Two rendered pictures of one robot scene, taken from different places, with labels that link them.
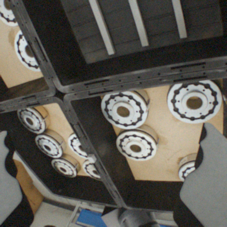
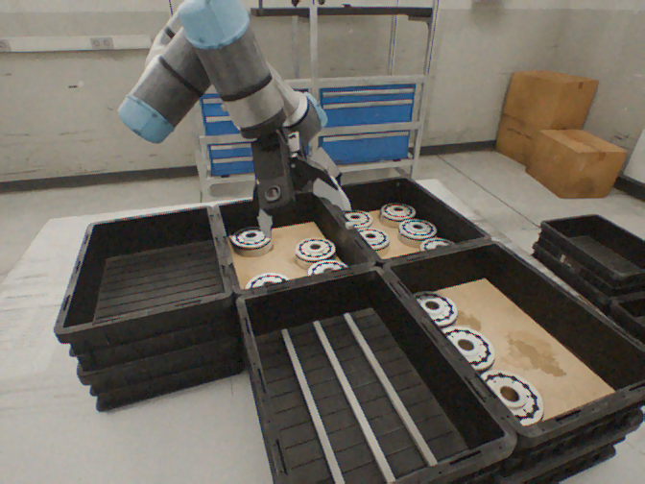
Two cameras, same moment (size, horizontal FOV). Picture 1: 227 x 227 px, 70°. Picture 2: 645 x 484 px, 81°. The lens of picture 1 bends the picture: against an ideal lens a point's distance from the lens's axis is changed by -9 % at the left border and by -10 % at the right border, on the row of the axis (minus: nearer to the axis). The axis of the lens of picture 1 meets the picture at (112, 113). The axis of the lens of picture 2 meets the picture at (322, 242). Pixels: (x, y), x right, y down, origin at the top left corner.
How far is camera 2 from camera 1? 0.53 m
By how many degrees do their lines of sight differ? 23
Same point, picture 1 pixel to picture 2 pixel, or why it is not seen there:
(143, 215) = not seen: hidden behind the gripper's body
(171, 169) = (277, 239)
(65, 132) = (398, 248)
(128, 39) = (332, 326)
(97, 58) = (361, 312)
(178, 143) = (276, 260)
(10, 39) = (477, 324)
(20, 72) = (462, 294)
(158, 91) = not seen: hidden behind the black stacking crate
